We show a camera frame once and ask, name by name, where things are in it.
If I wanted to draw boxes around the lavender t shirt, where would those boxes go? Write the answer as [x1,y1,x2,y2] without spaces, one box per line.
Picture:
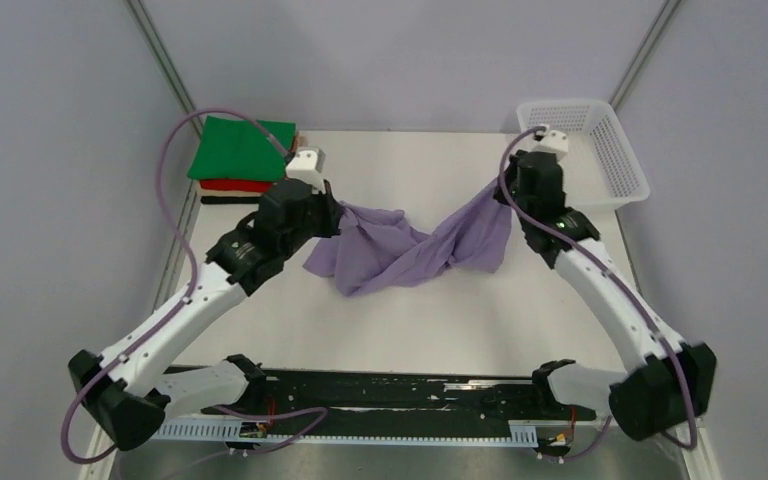
[303,182,513,297]

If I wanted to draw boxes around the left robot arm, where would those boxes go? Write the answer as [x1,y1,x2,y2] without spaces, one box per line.
[68,178,342,451]

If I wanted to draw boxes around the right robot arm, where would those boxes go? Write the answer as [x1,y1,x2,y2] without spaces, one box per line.
[495,150,717,450]

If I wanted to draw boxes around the red folded t shirt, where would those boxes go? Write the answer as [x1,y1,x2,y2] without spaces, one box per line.
[188,149,286,193]

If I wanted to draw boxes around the white plastic basket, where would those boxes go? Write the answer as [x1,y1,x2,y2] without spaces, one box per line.
[516,99,651,211]

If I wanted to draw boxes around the black folded t shirt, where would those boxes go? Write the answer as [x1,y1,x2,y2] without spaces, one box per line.
[199,196,261,205]

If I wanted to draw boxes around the beige folded t shirt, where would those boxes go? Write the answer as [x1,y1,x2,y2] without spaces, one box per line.
[196,131,309,199]

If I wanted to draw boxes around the green folded t shirt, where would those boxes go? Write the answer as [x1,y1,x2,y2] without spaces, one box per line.
[188,116,286,182]

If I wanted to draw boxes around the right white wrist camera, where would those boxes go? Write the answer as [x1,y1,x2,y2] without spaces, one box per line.
[532,126,570,162]

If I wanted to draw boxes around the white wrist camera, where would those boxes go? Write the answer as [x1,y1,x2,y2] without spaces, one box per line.
[285,147,326,193]
[532,126,570,162]

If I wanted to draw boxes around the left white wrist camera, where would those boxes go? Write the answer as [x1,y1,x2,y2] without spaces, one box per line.
[285,147,326,193]

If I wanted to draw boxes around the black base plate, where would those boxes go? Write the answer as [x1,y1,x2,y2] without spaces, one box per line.
[229,369,596,439]

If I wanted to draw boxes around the white slotted cable duct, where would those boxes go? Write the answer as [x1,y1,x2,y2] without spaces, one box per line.
[152,417,539,446]

